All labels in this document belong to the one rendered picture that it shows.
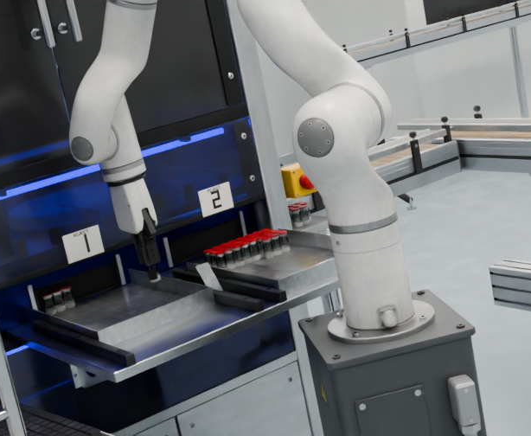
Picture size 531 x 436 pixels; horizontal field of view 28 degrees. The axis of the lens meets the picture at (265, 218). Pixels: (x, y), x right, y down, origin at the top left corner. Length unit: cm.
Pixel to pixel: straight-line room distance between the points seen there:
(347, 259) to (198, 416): 79
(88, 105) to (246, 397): 91
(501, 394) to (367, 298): 189
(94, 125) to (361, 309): 58
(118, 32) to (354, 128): 49
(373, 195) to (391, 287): 17
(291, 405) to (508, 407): 113
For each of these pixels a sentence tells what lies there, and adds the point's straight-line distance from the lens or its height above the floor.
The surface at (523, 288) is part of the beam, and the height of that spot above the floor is 50.
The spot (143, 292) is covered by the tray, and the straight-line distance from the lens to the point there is 235.
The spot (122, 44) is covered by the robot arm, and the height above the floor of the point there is 142.
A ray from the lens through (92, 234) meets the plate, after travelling 230.
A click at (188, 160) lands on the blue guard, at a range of 241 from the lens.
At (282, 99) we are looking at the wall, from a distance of 828.
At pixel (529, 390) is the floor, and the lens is 372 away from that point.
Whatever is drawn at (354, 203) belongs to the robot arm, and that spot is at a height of 110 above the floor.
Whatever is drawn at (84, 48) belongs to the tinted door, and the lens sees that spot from 230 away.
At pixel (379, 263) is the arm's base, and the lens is 184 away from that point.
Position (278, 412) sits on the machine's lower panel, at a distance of 264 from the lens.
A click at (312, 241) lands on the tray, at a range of 242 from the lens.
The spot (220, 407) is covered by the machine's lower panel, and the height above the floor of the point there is 55.
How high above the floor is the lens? 150
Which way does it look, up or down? 13 degrees down
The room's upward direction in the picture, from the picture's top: 11 degrees counter-clockwise
